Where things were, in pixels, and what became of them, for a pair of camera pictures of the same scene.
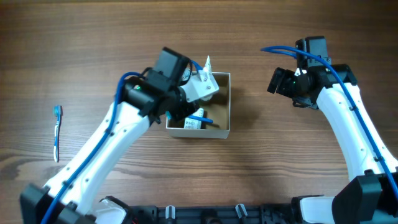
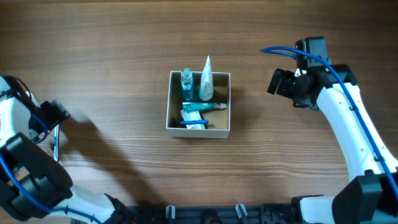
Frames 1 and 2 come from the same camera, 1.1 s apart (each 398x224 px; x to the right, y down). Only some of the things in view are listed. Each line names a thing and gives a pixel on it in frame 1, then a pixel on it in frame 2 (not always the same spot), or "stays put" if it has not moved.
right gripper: (275, 80) stays put
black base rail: (279, 213) stays put
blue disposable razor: (201, 119) -> (199, 121)
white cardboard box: (217, 108) stays put
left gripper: (185, 109) -> (58, 109)
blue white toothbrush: (57, 110) stays put
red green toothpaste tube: (168, 114) -> (203, 106)
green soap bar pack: (193, 124) stays put
